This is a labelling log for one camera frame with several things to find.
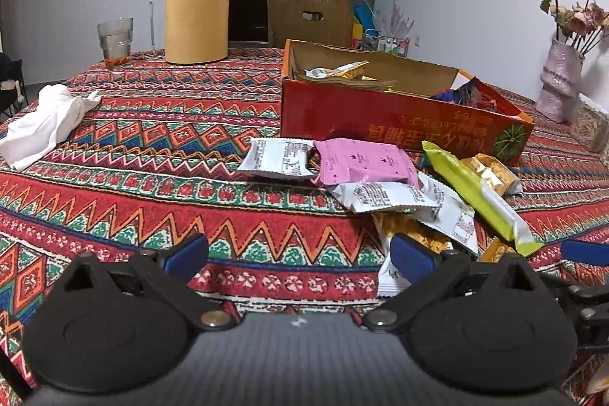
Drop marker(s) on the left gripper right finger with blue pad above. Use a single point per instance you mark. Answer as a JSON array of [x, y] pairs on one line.
[[411, 259]]

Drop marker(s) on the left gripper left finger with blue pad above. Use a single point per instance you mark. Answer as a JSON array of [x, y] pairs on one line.
[[184, 260]]

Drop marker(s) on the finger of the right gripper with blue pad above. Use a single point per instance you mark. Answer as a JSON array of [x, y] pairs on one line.
[[584, 252]]

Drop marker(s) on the gold cracker snack pack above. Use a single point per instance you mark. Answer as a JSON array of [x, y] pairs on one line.
[[388, 224]]

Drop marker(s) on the white cracker snack pack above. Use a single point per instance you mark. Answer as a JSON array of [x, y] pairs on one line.
[[452, 217]]

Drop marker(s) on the white printed snack pack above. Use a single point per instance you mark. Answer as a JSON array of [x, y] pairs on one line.
[[366, 197]]

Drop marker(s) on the green white snack pack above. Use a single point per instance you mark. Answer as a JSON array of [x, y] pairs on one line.
[[483, 198]]

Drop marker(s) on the gold foil snack pack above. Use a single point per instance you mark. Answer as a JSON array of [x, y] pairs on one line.
[[493, 172]]

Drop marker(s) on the colourful patterned tablecloth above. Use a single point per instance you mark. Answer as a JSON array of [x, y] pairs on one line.
[[154, 163]]

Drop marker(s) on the small pink snack pack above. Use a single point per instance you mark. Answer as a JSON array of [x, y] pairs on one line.
[[344, 160]]

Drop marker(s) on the clear container of seeds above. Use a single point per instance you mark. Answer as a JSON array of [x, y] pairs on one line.
[[589, 127]]

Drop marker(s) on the white silver snack pack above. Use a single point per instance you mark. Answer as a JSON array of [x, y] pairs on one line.
[[278, 158]]

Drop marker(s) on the pink textured vase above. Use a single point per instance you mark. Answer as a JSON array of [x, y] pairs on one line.
[[561, 81]]

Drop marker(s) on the red cardboard pumpkin box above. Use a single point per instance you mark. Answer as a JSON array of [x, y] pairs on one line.
[[426, 102]]

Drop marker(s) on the white crumpled cloth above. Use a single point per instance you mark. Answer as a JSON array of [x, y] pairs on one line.
[[56, 115]]

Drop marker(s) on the glass cup with drink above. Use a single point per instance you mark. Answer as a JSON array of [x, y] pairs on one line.
[[115, 40]]

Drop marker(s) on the black folding chair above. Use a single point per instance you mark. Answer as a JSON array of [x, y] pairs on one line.
[[13, 96]]

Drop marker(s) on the brown wooden chair back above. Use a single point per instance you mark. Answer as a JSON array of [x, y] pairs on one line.
[[328, 22]]

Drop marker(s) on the wire rack with bottles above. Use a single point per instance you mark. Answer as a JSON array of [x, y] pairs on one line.
[[372, 40]]

